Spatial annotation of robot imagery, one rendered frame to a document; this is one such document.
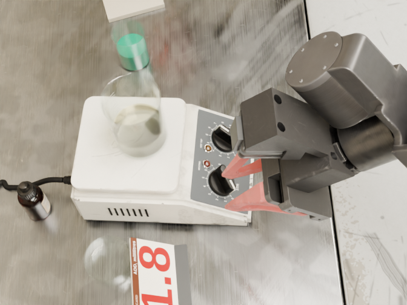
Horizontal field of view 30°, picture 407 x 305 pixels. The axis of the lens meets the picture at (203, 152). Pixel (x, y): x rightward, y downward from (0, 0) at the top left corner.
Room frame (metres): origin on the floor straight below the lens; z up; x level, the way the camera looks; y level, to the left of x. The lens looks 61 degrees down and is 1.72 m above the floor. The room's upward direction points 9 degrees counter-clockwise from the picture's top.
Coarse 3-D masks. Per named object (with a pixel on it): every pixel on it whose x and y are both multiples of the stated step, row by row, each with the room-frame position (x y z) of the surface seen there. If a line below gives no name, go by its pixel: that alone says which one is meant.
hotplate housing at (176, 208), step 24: (192, 120) 0.46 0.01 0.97; (192, 144) 0.42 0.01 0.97; (192, 168) 0.40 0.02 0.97; (72, 192) 0.39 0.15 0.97; (96, 192) 0.38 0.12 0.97; (120, 192) 0.38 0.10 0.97; (96, 216) 0.38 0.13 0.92; (120, 216) 0.37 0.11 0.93; (144, 216) 0.36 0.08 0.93; (168, 216) 0.36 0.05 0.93; (192, 216) 0.35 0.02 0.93; (216, 216) 0.35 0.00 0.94; (240, 216) 0.34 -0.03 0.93
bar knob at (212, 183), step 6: (222, 168) 0.39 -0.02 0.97; (210, 174) 0.39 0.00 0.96; (216, 174) 0.39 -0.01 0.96; (210, 180) 0.38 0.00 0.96; (216, 180) 0.38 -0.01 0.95; (222, 180) 0.38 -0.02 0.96; (228, 180) 0.37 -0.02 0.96; (210, 186) 0.37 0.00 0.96; (216, 186) 0.37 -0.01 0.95; (222, 186) 0.37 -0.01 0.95; (228, 186) 0.37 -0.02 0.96; (234, 186) 0.37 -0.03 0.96; (216, 192) 0.37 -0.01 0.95; (222, 192) 0.37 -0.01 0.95; (228, 192) 0.36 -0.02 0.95
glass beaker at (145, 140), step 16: (112, 80) 0.46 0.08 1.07; (128, 80) 0.46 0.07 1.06; (144, 80) 0.46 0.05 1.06; (112, 96) 0.45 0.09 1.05; (128, 96) 0.46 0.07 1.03; (144, 96) 0.46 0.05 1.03; (160, 96) 0.43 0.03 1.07; (112, 112) 0.45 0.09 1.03; (160, 112) 0.42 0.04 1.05; (112, 128) 0.42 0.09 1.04; (128, 128) 0.40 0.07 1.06; (144, 128) 0.40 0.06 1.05; (160, 128) 0.42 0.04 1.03; (128, 144) 0.41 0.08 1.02; (144, 144) 0.40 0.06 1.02; (160, 144) 0.41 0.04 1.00
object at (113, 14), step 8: (104, 0) 0.71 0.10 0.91; (112, 0) 0.71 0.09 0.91; (120, 0) 0.70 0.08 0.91; (128, 0) 0.70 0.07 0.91; (136, 0) 0.70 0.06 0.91; (144, 0) 0.70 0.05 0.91; (152, 0) 0.69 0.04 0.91; (160, 0) 0.69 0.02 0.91; (112, 8) 0.69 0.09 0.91; (120, 8) 0.69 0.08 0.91; (128, 8) 0.69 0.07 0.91; (136, 8) 0.68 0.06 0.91; (144, 8) 0.68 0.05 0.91; (152, 8) 0.68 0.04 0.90; (112, 16) 0.68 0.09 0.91; (120, 16) 0.68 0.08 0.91; (128, 16) 0.68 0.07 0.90
